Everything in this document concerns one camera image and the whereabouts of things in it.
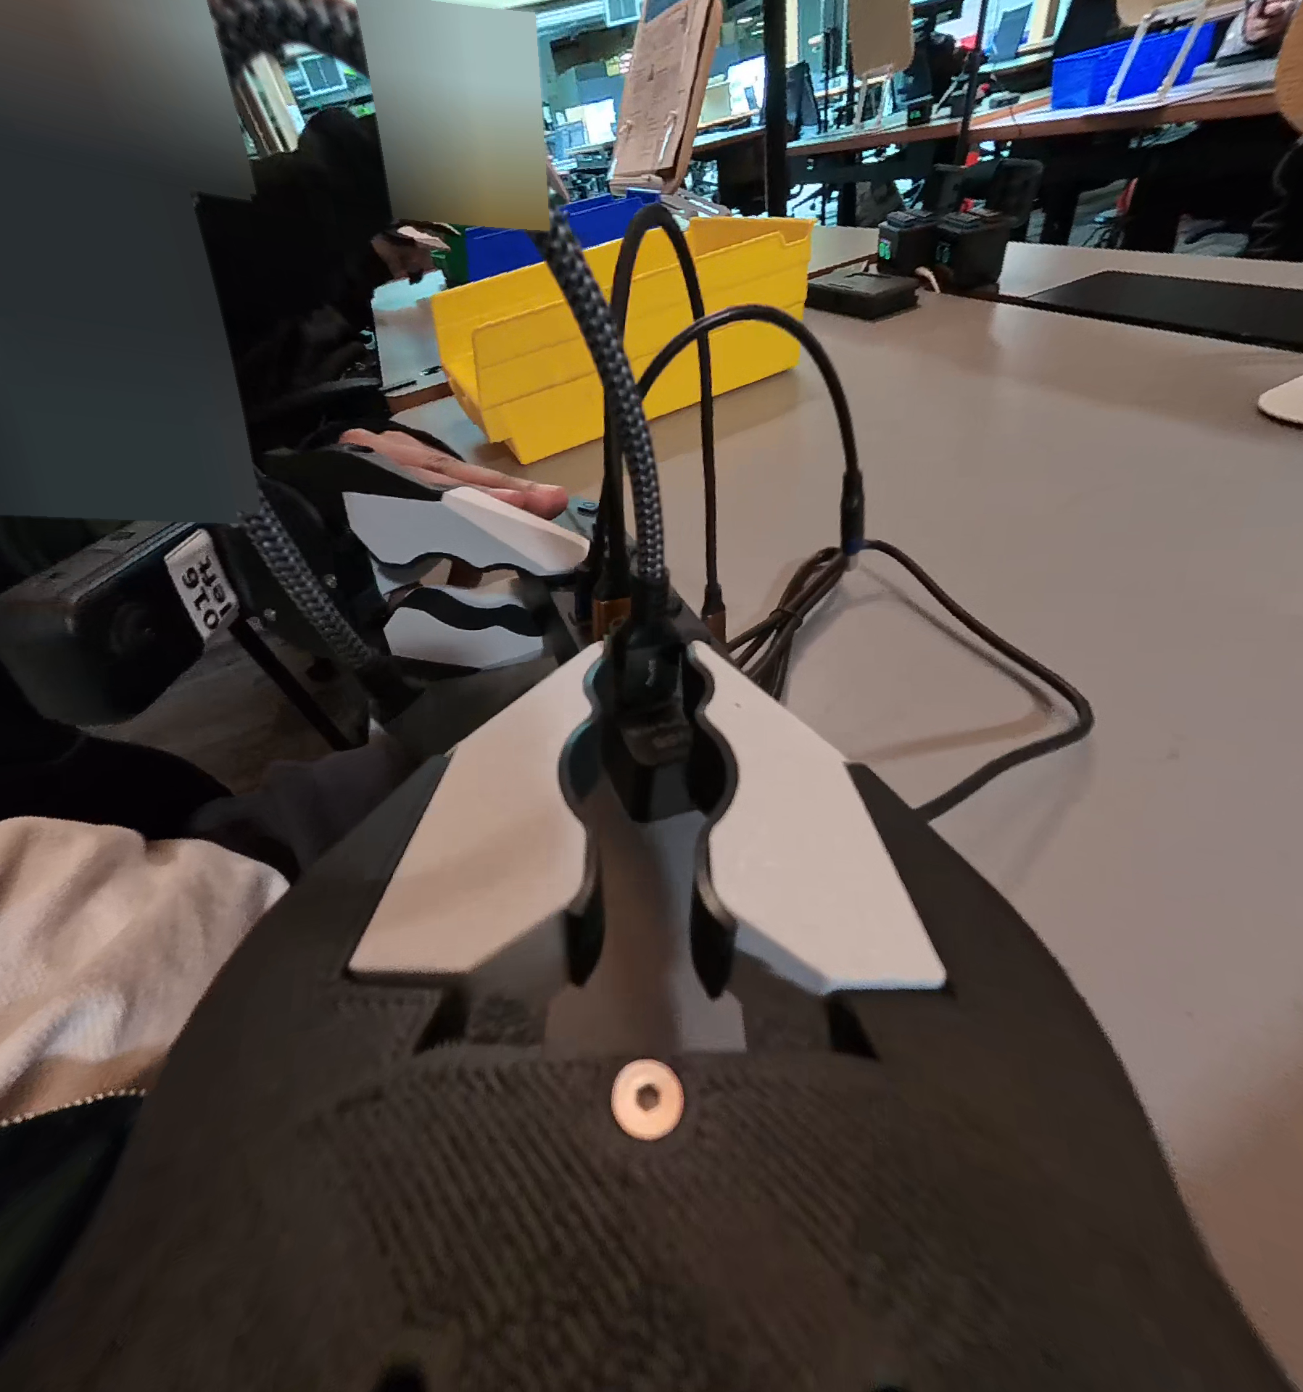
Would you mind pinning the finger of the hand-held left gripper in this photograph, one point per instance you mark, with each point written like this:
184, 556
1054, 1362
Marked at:
499, 533
465, 641

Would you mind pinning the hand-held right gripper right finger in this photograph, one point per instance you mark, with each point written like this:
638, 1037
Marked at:
825, 870

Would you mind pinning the yellow plastic bin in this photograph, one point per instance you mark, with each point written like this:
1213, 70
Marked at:
608, 359

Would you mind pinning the person's left hand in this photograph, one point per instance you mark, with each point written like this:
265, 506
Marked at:
465, 479

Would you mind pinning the black stand pole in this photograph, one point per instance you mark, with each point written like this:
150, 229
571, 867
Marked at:
776, 109

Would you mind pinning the black USB hub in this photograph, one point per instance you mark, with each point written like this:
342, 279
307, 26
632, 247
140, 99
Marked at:
580, 519

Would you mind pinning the blue plastic bin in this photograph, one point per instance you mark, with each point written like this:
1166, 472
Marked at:
499, 256
1097, 76

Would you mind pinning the black camera charger case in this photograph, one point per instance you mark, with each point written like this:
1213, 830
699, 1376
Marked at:
906, 248
972, 253

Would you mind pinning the small green plastic bin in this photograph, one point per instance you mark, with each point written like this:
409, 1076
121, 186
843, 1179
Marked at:
449, 261

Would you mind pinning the beige garment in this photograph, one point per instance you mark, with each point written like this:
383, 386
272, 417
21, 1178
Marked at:
85, 946

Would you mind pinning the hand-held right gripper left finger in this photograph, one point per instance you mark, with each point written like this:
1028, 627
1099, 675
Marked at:
477, 859

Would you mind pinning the black flat device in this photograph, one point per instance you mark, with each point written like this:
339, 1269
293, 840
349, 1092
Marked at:
863, 293

